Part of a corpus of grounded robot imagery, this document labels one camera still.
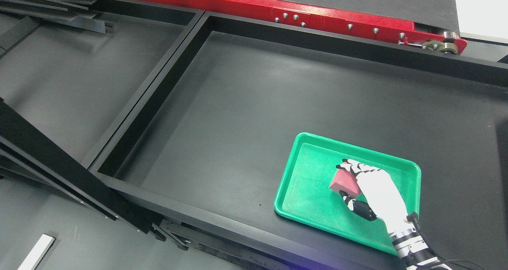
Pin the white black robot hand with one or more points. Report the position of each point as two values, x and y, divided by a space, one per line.
381 195

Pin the pink foam block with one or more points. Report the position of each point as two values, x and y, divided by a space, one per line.
345 181

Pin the white black robot forearm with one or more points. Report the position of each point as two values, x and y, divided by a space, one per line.
413 250

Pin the green plastic tray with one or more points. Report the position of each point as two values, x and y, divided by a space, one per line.
305 197

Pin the black metal shelf right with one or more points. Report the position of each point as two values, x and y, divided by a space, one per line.
207 142

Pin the black metal shelf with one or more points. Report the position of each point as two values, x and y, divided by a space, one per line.
78 82
207 142

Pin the black metal shelf left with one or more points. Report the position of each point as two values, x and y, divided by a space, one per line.
78 82

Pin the white standing desk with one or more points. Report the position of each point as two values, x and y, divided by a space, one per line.
37 253

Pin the red conveyor frame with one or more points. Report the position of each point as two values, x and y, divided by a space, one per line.
357 24

